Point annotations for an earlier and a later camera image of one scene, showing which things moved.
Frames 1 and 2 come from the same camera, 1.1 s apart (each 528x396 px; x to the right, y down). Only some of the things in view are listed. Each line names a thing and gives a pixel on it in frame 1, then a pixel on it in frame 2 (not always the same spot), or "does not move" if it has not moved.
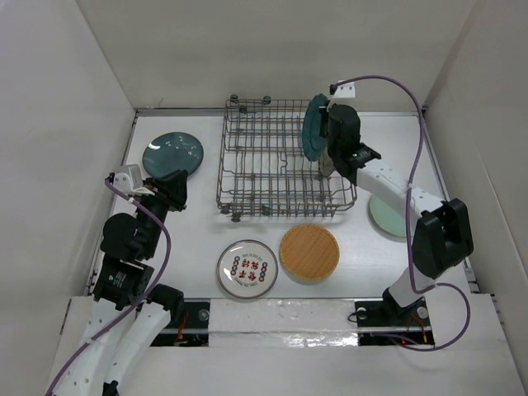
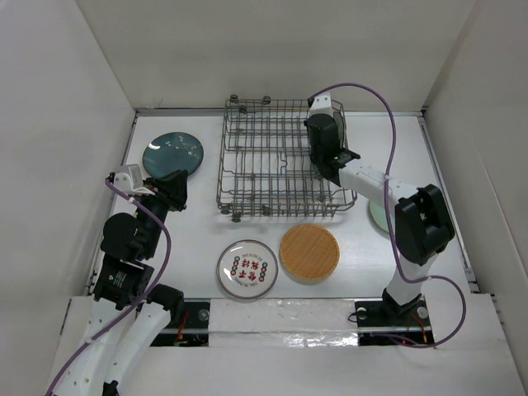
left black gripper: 170,188 does not move
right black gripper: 325,115 → 306,122
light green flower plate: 389,219 does not move
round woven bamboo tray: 309,254 does not move
